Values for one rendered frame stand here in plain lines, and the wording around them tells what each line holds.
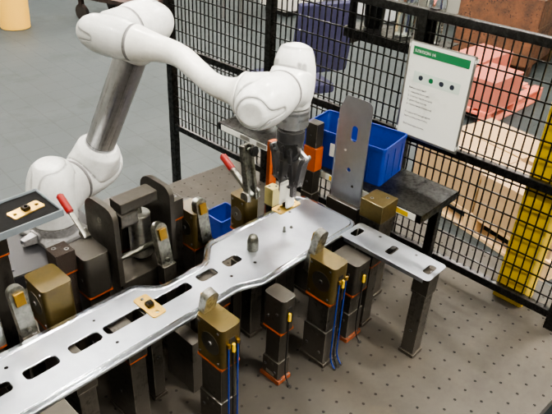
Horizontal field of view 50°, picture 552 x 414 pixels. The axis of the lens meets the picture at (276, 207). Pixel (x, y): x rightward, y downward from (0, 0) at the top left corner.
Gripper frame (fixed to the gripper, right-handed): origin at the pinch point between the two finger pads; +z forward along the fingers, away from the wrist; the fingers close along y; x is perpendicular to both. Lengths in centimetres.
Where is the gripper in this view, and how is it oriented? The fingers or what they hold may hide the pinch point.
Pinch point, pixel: (287, 194)
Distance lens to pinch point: 162.6
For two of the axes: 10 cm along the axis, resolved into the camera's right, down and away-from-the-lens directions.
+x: 6.9, -3.5, 6.3
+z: -0.4, 8.5, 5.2
